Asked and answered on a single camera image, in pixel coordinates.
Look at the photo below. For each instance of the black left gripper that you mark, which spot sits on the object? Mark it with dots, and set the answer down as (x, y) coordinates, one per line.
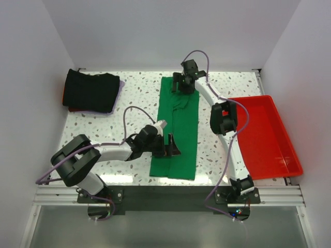
(170, 150)

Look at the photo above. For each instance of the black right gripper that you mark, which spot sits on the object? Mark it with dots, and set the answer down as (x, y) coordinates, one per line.
(177, 78)

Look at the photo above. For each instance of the green t shirt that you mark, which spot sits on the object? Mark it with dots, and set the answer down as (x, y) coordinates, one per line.
(181, 112)

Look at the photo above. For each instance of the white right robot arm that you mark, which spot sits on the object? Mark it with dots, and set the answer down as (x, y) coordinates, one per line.
(228, 118)

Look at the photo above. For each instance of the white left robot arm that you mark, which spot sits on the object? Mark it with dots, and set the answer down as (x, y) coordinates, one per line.
(75, 161)

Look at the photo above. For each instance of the lilac folded t shirt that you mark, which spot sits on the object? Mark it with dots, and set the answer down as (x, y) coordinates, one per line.
(121, 85)

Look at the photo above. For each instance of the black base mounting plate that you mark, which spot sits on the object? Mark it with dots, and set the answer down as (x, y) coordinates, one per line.
(118, 200)

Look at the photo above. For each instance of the black folded t shirt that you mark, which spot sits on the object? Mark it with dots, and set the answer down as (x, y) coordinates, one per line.
(95, 92)

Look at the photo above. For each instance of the dark red folded t shirt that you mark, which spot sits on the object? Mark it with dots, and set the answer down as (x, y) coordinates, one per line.
(69, 100)

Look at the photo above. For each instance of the red plastic bin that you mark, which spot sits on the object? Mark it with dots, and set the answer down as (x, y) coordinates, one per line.
(265, 145)

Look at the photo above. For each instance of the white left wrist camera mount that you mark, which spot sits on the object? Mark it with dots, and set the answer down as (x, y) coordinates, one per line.
(160, 124)

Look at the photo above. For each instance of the aluminium frame rail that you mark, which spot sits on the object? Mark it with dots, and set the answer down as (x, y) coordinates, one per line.
(138, 106)

